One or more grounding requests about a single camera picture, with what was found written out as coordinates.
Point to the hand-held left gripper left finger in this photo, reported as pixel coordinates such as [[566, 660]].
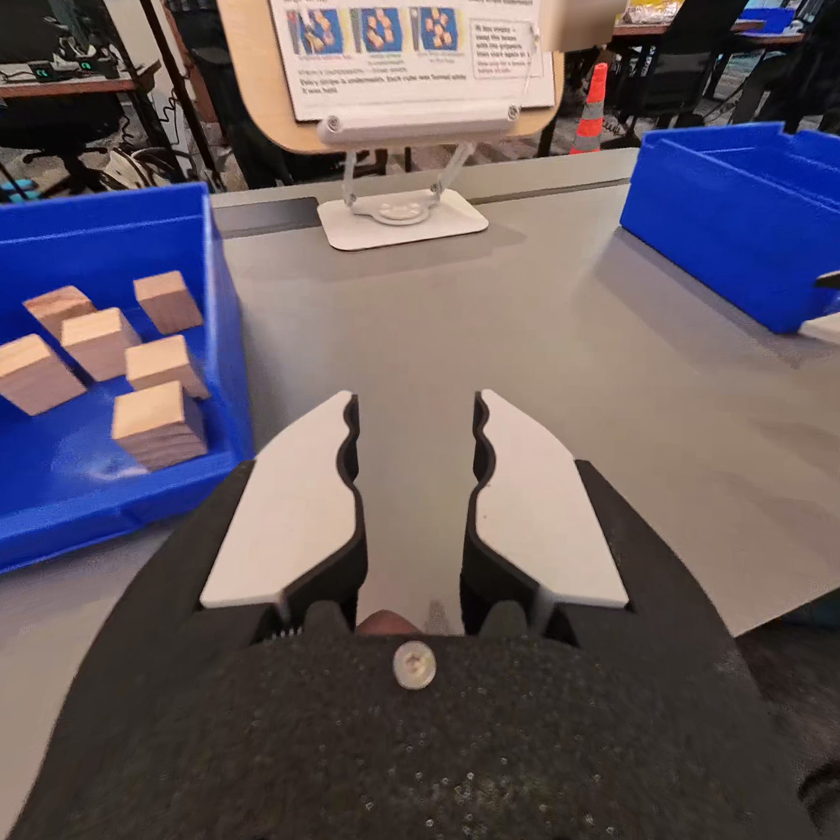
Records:
[[282, 525]]

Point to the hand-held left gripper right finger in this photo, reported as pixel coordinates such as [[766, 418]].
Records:
[[548, 525]]

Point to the wooden-edged table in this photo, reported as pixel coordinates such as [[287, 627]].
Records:
[[656, 29]]

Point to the printed instruction sheet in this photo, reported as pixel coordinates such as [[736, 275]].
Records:
[[407, 85]]

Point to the group of wooden blocks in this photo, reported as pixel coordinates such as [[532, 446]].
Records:
[[157, 426]]

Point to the brown side table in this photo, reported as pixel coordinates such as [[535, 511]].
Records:
[[79, 86]]

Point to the blue plastic bin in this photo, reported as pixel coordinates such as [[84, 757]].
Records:
[[709, 249], [98, 518]]

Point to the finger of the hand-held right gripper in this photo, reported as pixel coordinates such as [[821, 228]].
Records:
[[825, 327], [832, 281]]

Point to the grey hooded sweatshirt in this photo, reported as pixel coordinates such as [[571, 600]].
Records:
[[800, 689]]

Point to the white document stand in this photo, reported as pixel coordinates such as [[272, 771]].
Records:
[[407, 223]]

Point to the orange traffic cone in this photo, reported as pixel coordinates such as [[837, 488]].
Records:
[[590, 118]]

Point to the grey desk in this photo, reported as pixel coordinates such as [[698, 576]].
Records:
[[525, 361]]

